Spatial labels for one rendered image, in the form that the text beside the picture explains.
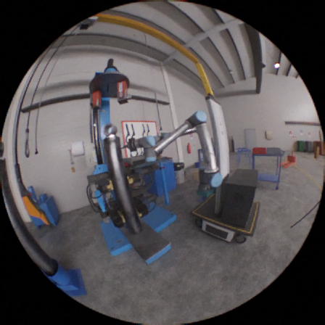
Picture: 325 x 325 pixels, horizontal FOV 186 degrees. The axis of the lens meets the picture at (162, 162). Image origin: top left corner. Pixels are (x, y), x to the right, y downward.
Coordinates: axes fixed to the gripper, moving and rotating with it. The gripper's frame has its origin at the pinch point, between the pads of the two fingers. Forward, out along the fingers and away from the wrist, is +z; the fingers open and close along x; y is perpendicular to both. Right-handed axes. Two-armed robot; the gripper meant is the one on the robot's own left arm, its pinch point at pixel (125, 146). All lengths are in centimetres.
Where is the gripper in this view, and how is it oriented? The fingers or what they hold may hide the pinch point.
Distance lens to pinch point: 104.2
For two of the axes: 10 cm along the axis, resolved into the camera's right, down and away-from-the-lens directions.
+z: -8.8, 0.7, 4.6
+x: 1.5, 9.8, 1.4
